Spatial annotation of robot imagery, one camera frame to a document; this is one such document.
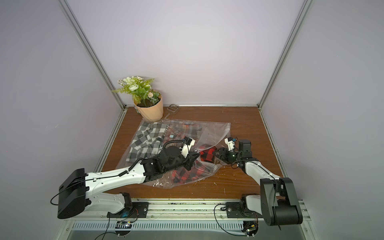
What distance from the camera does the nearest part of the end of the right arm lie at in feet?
2.30

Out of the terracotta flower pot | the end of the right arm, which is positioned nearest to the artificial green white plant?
the terracotta flower pot

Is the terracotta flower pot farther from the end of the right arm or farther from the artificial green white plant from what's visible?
the end of the right arm
